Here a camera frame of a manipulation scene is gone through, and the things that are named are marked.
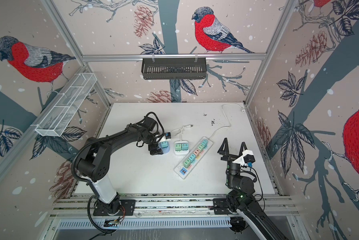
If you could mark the white wire mesh shelf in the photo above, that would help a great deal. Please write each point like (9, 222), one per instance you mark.
(58, 118)

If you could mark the blue square power socket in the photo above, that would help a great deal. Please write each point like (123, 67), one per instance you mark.
(165, 148)

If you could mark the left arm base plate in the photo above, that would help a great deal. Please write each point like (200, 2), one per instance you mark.
(115, 208)

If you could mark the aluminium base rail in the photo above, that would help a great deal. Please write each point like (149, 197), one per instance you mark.
(173, 206)

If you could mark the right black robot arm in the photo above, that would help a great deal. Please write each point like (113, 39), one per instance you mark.
(240, 179)

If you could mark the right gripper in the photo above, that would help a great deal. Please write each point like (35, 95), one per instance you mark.
(238, 161)

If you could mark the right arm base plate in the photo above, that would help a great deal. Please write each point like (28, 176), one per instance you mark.
(223, 206)

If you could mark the white colourful power strip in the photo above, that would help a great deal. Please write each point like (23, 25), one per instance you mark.
(183, 172)

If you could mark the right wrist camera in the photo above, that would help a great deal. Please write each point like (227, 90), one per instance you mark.
(246, 160)

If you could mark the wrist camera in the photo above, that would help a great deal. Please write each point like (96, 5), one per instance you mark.
(246, 160)
(166, 138)

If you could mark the teal plug adapter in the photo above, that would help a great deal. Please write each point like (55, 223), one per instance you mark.
(192, 157)
(184, 146)
(164, 144)
(204, 142)

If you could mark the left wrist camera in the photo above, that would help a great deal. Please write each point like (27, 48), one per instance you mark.
(166, 138)

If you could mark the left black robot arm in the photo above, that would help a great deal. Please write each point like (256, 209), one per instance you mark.
(92, 163)

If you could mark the white square power socket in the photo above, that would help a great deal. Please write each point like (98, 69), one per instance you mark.
(179, 153)

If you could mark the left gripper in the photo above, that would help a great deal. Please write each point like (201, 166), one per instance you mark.
(152, 148)

